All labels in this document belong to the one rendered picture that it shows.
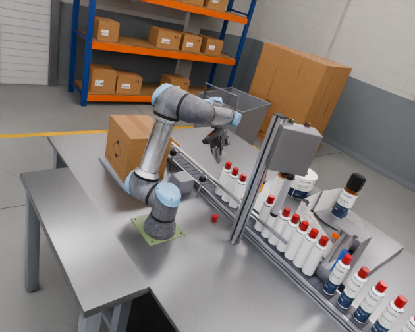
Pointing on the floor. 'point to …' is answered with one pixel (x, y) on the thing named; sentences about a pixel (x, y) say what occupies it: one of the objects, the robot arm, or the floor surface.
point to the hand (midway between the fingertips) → (217, 161)
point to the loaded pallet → (298, 85)
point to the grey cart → (246, 123)
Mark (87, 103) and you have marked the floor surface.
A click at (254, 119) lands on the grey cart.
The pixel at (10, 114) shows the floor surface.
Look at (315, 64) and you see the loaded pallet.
